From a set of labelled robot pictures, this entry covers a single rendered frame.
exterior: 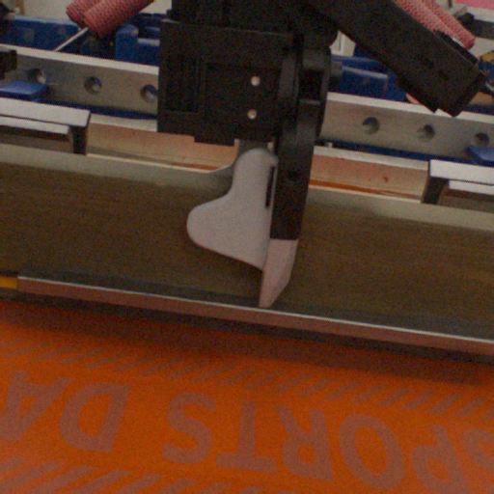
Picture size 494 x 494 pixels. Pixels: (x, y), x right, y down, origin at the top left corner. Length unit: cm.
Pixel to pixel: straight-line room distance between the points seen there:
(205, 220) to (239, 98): 7
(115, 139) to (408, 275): 43
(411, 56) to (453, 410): 20
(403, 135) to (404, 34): 47
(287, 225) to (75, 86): 50
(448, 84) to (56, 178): 21
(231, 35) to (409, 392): 22
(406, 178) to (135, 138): 31
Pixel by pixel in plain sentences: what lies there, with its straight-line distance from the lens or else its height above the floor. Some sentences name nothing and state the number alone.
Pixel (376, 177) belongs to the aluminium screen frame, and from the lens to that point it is 70.
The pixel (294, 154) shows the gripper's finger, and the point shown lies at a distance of 28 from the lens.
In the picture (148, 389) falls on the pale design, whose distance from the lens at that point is 33.
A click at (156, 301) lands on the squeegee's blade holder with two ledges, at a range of 35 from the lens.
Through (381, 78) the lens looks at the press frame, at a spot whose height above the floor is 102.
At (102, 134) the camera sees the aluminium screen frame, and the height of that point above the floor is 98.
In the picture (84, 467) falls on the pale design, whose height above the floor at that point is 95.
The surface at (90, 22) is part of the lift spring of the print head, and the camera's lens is 113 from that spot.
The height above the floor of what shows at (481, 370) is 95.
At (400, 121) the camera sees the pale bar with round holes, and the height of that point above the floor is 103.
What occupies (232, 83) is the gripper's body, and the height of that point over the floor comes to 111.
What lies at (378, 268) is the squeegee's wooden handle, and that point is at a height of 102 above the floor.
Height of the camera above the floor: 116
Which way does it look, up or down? 24 degrees down
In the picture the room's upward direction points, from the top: 9 degrees clockwise
